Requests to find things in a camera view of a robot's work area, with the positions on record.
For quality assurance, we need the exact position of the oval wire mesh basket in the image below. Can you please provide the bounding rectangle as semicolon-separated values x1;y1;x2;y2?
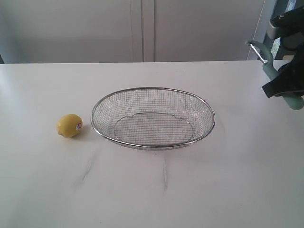
91;87;216;150

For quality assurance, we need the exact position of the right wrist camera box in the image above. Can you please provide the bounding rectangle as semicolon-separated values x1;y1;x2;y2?
266;6;304;39

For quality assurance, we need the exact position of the yellow lemon with sticker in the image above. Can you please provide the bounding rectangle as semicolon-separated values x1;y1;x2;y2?
56;114;83;138

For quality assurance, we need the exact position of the teal handled vegetable peeler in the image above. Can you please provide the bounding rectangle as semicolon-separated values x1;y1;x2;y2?
246;40;304;110

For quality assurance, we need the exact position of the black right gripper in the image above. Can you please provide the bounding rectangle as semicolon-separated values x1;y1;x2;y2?
262;23;304;98

